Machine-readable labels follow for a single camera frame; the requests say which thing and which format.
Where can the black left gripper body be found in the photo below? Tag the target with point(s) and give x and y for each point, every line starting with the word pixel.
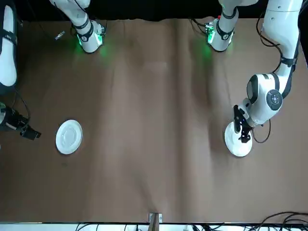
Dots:
pixel 238 118

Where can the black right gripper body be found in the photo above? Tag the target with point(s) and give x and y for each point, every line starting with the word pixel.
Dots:
pixel 15 118

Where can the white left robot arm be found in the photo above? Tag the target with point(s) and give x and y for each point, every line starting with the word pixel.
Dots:
pixel 284 29

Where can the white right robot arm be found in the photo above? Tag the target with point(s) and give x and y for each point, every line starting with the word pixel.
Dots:
pixel 8 48

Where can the white round plate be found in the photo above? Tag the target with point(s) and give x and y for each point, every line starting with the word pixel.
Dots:
pixel 60 146
pixel 237 148

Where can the aluminium profile post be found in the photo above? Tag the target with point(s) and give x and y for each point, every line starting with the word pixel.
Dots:
pixel 155 221

